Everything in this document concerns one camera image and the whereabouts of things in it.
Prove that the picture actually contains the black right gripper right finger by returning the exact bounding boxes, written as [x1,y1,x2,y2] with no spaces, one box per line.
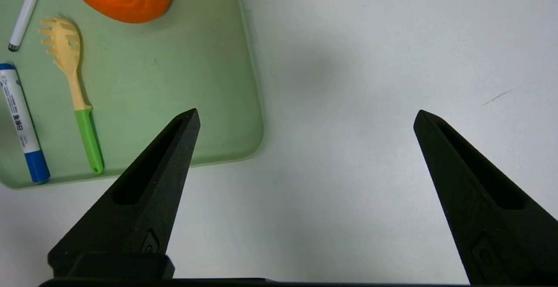
[413,109,558,284]

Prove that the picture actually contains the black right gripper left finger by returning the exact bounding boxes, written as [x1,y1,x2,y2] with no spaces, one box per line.
[48,108,201,279]

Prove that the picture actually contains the white marker with blue cap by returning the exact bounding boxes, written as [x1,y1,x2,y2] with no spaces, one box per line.
[0,63,51,184]

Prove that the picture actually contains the yellow pasta spoon green handle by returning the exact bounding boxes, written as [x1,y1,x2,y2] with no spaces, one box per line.
[38,16,104,175]

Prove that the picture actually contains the thin white stylus pen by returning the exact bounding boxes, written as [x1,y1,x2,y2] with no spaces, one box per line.
[8,0,48,52]

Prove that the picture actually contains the light green plastic tray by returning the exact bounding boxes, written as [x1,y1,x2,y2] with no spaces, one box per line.
[0,0,265,189]

